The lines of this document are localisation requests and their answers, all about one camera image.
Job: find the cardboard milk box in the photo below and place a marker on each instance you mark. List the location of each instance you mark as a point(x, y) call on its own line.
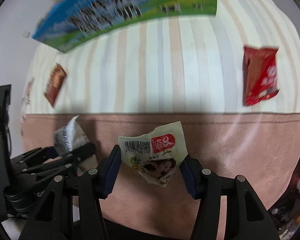
point(70, 23)

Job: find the small red snack packet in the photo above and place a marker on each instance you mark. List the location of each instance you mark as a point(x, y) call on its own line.
point(261, 74)

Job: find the silver white snack packet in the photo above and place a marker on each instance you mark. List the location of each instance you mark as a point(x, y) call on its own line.
point(69, 137)

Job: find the brown snack packet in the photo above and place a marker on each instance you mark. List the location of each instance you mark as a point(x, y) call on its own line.
point(54, 84)

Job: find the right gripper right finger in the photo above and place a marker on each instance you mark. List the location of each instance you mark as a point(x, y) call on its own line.
point(246, 216)

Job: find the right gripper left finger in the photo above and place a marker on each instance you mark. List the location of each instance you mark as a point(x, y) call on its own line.
point(70, 206)

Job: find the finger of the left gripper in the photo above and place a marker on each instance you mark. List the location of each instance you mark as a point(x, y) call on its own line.
point(62, 165)
point(35, 156)

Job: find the small cream snack sachet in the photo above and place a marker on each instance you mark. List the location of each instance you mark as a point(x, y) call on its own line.
point(157, 155)

